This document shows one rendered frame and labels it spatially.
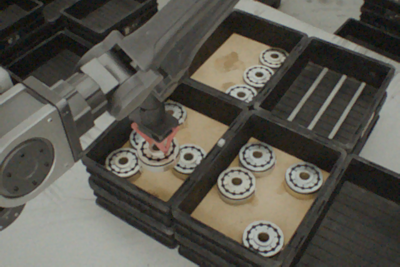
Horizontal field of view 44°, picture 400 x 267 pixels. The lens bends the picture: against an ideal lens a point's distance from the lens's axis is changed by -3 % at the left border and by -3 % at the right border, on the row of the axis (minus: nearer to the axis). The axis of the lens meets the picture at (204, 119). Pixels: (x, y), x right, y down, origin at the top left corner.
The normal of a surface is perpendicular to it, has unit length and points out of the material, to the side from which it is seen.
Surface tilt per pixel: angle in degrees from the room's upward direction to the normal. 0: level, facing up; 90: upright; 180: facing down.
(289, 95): 0
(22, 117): 0
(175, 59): 66
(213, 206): 0
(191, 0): 43
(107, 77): 27
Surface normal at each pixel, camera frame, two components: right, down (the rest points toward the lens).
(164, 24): -0.09, 0.00
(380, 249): -0.02, -0.68
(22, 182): 0.77, 0.45
